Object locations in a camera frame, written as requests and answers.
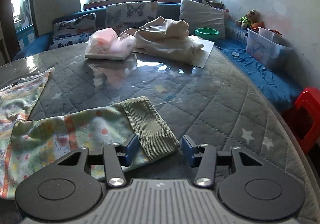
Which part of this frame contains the colourful patterned child's shirt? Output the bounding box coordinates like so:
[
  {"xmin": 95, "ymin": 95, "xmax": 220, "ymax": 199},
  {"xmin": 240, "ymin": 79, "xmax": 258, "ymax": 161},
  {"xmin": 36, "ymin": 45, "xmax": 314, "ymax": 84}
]
[{"xmin": 1, "ymin": 68, "xmax": 180, "ymax": 200}]

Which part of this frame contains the pink tissue pack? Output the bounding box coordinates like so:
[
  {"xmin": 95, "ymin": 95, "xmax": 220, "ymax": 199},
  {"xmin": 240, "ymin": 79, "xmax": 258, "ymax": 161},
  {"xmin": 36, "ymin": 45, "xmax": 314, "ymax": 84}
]
[{"xmin": 85, "ymin": 28, "xmax": 135, "ymax": 61}]

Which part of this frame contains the green plastic bowl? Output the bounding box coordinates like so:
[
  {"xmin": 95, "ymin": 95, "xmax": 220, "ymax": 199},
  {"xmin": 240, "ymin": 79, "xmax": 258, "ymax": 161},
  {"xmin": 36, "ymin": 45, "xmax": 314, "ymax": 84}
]
[{"xmin": 195, "ymin": 28, "xmax": 220, "ymax": 41}]

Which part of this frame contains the cream crumpled garment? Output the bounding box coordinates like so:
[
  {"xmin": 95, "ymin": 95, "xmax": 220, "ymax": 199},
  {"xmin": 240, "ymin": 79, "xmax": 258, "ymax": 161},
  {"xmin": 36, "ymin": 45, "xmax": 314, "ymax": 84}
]
[{"xmin": 120, "ymin": 16, "xmax": 204, "ymax": 64}]

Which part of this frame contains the translucent storage box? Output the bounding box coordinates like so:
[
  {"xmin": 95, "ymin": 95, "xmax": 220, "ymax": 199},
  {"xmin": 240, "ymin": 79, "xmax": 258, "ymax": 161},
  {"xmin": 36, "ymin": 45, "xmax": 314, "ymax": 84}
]
[{"xmin": 246, "ymin": 27, "xmax": 292, "ymax": 70}]

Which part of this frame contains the blue sofa bench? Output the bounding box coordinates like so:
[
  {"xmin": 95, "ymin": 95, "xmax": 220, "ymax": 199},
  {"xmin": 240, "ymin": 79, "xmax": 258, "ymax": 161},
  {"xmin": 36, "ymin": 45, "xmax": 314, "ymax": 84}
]
[{"xmin": 14, "ymin": 3, "xmax": 303, "ymax": 112}]

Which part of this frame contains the small butterfly cushion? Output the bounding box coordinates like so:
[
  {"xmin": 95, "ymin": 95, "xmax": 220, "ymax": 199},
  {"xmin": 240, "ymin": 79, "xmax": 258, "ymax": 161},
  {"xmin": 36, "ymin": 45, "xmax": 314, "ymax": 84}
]
[{"xmin": 49, "ymin": 13, "xmax": 97, "ymax": 49}]

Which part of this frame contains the grey square pillow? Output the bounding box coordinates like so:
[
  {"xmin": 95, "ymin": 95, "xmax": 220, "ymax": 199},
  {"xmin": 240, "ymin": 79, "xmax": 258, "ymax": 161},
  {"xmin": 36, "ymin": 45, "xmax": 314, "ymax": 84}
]
[{"xmin": 179, "ymin": 0, "xmax": 226, "ymax": 40}]

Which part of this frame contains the large butterfly cushion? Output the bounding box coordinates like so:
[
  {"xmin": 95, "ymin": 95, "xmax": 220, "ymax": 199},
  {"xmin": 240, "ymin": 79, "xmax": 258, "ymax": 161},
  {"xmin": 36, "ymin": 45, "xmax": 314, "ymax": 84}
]
[{"xmin": 105, "ymin": 1, "xmax": 158, "ymax": 35}]

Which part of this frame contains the teddy bear toy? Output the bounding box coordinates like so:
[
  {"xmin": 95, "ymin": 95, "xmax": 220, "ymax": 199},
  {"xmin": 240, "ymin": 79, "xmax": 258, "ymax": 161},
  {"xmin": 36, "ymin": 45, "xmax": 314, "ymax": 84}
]
[{"xmin": 234, "ymin": 9, "xmax": 265, "ymax": 30}]

